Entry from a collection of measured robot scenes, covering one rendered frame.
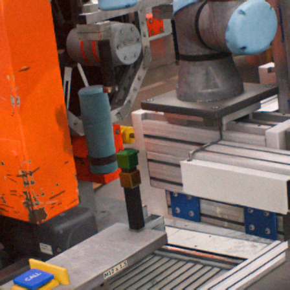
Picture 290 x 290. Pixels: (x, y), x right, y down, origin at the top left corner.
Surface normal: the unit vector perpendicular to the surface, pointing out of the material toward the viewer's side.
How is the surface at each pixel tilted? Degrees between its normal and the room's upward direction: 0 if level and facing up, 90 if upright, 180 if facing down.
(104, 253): 0
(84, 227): 90
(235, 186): 90
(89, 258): 0
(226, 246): 0
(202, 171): 90
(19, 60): 90
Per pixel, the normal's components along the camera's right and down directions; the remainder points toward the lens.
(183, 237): -0.13, -0.95
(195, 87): -0.47, 0.01
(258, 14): 0.51, 0.31
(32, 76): 0.76, 0.08
